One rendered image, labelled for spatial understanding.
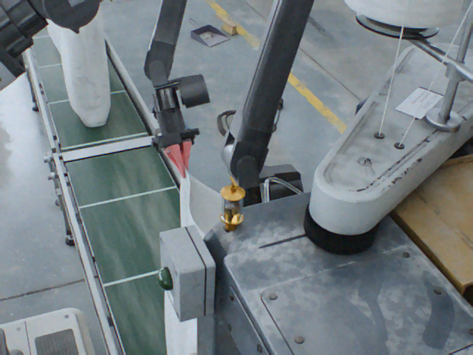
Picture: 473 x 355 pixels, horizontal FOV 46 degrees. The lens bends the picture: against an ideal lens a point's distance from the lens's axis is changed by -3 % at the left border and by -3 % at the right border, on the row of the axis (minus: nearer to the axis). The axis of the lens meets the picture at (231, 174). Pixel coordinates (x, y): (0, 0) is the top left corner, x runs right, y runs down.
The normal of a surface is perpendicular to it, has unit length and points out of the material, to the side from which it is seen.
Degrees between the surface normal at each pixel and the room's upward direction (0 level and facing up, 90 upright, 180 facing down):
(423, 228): 0
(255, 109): 67
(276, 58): 74
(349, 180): 0
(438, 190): 0
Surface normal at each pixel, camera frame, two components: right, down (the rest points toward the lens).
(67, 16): 0.25, 0.37
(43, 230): 0.04, -0.80
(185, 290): 0.38, 0.57
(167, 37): 0.17, -0.09
